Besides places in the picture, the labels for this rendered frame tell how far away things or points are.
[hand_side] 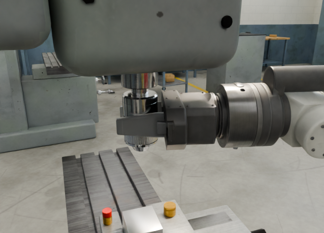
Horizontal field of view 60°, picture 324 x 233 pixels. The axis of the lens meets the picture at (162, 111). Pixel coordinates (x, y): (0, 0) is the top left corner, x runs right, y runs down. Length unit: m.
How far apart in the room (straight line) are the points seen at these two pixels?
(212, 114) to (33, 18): 0.22
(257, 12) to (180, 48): 8.49
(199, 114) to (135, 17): 0.15
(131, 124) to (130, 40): 0.13
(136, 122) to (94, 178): 0.53
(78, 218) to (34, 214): 1.65
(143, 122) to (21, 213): 2.12
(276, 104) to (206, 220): 0.30
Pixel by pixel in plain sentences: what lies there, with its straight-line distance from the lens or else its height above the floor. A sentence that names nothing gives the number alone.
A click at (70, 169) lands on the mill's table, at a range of 0.93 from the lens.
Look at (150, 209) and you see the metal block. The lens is 0.50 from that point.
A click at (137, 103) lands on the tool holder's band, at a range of 0.35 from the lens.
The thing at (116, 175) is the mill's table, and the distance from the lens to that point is 0.87.
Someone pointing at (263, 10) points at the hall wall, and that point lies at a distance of 8.88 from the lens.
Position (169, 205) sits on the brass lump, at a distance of 0.53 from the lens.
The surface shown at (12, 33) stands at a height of 1.35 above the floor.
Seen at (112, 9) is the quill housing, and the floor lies 1.37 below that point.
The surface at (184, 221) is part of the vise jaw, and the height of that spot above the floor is 1.03.
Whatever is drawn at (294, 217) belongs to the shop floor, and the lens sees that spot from 2.36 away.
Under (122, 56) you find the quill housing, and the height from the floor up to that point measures 1.33.
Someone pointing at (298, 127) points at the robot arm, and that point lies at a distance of 0.39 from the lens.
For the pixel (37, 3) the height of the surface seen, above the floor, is 1.37.
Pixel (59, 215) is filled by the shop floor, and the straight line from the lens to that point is 2.30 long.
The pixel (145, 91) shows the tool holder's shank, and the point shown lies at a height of 1.27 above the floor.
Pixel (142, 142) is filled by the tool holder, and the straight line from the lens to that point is 0.37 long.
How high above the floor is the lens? 1.36
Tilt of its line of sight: 18 degrees down
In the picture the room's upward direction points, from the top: straight up
